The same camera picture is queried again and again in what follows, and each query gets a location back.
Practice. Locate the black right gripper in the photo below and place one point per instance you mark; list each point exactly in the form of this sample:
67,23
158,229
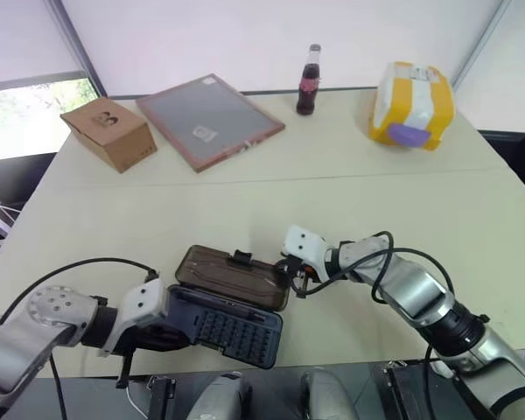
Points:
294,266

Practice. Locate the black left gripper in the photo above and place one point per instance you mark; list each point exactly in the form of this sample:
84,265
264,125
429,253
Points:
151,334

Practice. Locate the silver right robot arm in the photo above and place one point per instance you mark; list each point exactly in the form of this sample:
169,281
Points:
424,302

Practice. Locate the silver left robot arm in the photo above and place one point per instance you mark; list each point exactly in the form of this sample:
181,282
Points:
24,337

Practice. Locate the open dark tool case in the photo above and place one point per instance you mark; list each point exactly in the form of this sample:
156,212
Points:
229,302

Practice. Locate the silver rounded robot leg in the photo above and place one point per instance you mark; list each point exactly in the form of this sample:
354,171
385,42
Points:
328,396
221,398

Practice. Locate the glass cola bottle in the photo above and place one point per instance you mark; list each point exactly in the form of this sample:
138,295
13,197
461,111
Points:
308,85

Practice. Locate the yellow taped parcel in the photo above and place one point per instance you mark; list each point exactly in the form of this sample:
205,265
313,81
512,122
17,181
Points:
409,107

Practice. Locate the brown cardboard box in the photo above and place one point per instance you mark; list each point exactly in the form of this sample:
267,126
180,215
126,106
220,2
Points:
109,133

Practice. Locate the window with greenery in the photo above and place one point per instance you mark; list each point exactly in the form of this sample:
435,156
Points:
30,118

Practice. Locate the black object beside table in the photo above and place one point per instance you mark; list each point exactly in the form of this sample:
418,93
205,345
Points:
518,162

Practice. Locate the grey diagonal pole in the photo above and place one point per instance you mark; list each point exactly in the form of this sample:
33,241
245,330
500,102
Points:
481,41

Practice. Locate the white roller blind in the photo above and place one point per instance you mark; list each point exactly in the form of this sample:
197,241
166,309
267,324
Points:
24,35

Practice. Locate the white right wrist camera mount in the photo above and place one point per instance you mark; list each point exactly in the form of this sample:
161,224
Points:
304,247

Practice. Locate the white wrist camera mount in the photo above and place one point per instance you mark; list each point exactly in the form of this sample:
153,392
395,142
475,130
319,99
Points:
304,247
141,302

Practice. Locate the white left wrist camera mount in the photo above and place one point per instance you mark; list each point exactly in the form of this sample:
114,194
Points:
141,302

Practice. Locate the black bracket under table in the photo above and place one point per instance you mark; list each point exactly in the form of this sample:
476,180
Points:
162,396
413,389

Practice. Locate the grey board with red frame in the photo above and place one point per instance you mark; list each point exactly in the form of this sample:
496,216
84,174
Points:
210,118

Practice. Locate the dark window frame post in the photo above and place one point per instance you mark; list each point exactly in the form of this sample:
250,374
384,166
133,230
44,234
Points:
85,48

